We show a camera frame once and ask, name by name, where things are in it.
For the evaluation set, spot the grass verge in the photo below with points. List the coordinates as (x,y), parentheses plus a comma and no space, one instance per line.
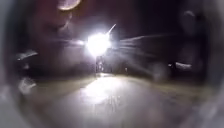
(166,87)
(56,86)

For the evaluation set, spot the street lamp on pole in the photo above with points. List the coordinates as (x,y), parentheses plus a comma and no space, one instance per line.
(97,44)

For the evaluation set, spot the grey paved path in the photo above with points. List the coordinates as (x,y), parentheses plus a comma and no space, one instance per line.
(110,106)

